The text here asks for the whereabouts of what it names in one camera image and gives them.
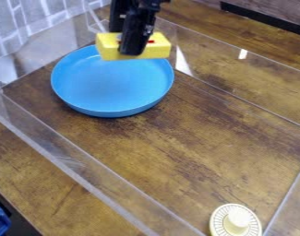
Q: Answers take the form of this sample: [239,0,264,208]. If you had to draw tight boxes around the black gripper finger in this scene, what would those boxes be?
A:
[118,7,158,56]
[108,0,134,32]

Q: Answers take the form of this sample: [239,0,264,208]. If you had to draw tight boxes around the clear acrylic corner bracket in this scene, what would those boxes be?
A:
[83,0,110,33]

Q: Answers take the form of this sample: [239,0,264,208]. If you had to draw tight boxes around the yellow butter brick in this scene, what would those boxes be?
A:
[95,32,171,61]

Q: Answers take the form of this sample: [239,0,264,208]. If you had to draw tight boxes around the cream round lid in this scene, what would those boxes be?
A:
[209,204,261,236]

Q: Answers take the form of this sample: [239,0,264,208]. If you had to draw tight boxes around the blue round tray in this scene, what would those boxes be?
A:
[51,46,174,118]

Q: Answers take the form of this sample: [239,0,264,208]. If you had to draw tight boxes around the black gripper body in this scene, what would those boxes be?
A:
[131,0,171,12]

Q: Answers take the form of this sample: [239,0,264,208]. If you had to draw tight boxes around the clear acrylic barrier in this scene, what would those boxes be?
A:
[0,91,205,236]

